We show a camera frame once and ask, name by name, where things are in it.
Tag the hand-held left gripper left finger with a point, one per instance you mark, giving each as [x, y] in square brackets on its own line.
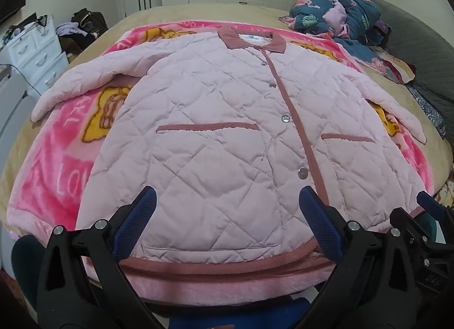
[136, 224]

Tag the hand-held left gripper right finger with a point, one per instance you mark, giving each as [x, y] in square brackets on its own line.
[321, 226]

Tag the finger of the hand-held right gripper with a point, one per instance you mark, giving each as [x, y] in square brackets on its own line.
[431, 205]
[408, 226]

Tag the pink quilted jacket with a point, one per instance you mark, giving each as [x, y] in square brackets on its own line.
[212, 119]

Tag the lavender clothes pile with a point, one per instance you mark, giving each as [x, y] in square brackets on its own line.
[69, 28]

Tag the black bag with clothes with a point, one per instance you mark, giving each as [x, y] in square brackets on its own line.
[90, 18]

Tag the blue floral cloth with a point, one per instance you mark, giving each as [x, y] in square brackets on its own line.
[429, 112]

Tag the pink printed fleece blanket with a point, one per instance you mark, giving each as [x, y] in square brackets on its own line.
[71, 158]

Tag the dark teal cloth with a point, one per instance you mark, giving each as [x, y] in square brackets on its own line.
[26, 265]

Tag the white plastic furniture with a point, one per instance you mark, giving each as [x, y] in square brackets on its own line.
[14, 116]

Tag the grey padded headboard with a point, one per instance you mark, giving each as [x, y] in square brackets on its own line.
[418, 42]

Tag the white drawer chest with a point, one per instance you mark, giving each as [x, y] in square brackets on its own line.
[39, 56]

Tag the blue flamingo print quilt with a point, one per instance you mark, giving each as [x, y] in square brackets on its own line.
[319, 13]

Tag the beige bed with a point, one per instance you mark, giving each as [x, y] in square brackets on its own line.
[170, 13]

